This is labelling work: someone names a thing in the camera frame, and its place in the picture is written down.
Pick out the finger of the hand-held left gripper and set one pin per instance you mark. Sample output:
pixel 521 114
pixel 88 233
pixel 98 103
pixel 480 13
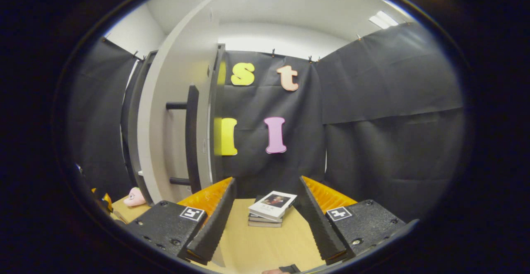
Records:
pixel 107 201

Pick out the grey cabinet door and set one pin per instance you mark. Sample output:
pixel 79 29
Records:
pixel 165 79

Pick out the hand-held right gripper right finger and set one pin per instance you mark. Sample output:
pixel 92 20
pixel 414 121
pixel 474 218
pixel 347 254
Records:
pixel 319 224

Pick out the black backdrop cloth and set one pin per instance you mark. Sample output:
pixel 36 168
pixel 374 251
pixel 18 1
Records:
pixel 372 150

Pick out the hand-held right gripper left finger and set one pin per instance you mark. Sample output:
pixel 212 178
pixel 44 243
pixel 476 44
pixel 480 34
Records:
pixel 217 224

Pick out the small ceiling light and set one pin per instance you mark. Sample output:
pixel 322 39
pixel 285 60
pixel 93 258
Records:
pixel 383 19

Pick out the light grey book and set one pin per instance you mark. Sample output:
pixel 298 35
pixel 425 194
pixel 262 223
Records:
pixel 265 224

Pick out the white book with portrait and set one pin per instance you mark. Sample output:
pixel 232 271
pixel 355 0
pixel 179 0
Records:
pixel 273 203

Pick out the pink plush toy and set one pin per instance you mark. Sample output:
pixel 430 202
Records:
pixel 134 197

